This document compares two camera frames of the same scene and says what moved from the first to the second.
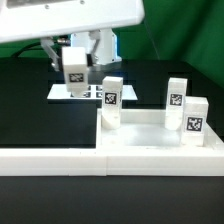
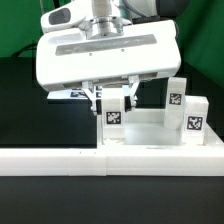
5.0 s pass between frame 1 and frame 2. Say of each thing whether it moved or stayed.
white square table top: stayed
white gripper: moved
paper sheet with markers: stayed
